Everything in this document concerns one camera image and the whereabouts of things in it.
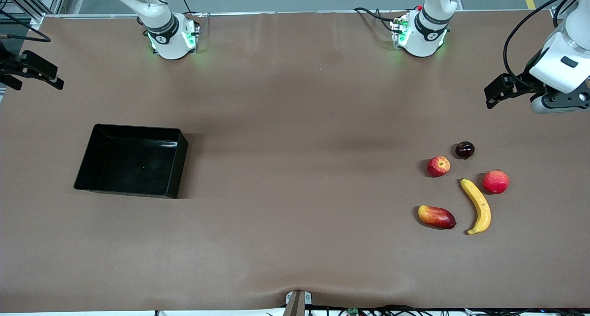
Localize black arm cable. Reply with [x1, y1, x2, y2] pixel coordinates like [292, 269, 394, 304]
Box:
[0, 10, 52, 43]
[502, 0, 578, 79]

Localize yellow banana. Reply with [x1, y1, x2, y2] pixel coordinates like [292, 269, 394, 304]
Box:
[460, 178, 492, 235]

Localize black base power cable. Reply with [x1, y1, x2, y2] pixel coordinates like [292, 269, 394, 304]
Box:
[172, 0, 204, 18]
[353, 7, 402, 34]

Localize black plastic box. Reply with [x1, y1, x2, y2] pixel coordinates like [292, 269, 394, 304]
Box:
[74, 124, 189, 199]

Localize tangled black cables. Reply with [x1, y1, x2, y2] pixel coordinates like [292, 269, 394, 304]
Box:
[309, 304, 590, 316]

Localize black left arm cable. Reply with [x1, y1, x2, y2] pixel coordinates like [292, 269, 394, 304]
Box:
[502, 0, 578, 79]

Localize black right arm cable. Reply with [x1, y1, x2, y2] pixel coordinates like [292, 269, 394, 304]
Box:
[0, 10, 52, 43]

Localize small red yellow apple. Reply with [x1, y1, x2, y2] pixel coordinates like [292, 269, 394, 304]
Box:
[426, 156, 451, 178]

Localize brown table cover sheet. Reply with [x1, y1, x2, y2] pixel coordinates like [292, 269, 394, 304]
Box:
[0, 10, 590, 313]

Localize dark purple plum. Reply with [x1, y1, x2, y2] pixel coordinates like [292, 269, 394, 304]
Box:
[455, 141, 476, 160]

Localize red yellow mango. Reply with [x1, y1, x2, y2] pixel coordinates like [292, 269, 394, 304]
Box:
[418, 205, 457, 230]

